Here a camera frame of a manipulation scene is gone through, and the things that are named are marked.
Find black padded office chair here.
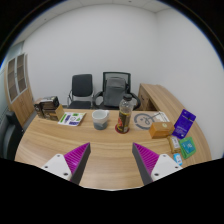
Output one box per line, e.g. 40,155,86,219
67,73,95,110

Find white and grey mug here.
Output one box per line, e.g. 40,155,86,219
91,109,110,131

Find wooden side desk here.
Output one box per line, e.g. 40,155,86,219
137,83,188,116

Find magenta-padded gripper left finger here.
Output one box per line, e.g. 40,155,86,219
41,142,92,185

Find clear black-capped drink bottle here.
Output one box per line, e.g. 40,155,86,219
116,93,135,134

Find purple packet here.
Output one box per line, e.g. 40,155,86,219
171,108,197,140

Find white printed sticker sheet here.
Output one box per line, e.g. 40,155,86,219
57,111,87,127

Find green packet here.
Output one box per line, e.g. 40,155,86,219
178,136,198,160

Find grey backpack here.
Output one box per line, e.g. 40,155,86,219
103,76,128,108

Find orange cardboard box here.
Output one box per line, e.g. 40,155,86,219
148,121,175,140

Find small tan snack packet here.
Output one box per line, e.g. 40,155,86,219
167,135,182,155

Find small blue packet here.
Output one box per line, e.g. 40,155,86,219
172,152,184,167

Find brown cardboard box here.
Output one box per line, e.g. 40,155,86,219
42,104,65,122

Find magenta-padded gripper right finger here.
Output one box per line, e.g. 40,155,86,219
131,142,184,186

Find black sofa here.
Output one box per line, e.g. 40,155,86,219
0,110,25,161

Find black mesh-back office chair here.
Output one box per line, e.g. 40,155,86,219
93,71,141,111

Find wooden glass-door cabinet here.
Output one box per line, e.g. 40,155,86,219
3,53,35,128

